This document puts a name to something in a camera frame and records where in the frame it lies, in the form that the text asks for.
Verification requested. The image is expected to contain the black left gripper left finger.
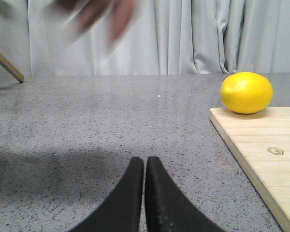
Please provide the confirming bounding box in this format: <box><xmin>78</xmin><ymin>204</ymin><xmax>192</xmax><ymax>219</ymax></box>
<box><xmin>71</xmin><ymin>157</ymin><xmax>144</xmax><ymax>232</ymax></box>

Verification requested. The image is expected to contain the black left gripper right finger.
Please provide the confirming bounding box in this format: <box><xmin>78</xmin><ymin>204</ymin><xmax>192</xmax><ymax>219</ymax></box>
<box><xmin>145</xmin><ymin>157</ymin><xmax>223</xmax><ymax>232</ymax></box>

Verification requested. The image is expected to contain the blurred person hand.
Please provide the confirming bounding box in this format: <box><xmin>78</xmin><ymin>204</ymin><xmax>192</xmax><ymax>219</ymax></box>
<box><xmin>57</xmin><ymin>0</ymin><xmax>138</xmax><ymax>43</ymax></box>

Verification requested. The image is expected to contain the light wooden cutting board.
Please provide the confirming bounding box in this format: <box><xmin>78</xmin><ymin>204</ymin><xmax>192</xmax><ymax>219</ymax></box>
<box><xmin>210</xmin><ymin>107</ymin><xmax>290</xmax><ymax>232</ymax></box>

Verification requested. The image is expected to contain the yellow lemon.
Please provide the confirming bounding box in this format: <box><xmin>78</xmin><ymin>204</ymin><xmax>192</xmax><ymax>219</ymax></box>
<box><xmin>220</xmin><ymin>72</ymin><xmax>274</xmax><ymax>114</ymax></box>

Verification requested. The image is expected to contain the grey curtain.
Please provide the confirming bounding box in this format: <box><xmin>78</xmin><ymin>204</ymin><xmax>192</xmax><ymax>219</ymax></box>
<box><xmin>0</xmin><ymin>0</ymin><xmax>290</xmax><ymax>76</ymax></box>

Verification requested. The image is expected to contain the wooden stick leg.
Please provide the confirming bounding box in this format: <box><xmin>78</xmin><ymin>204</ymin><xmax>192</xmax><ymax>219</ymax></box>
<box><xmin>0</xmin><ymin>52</ymin><xmax>25</xmax><ymax>83</ymax></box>

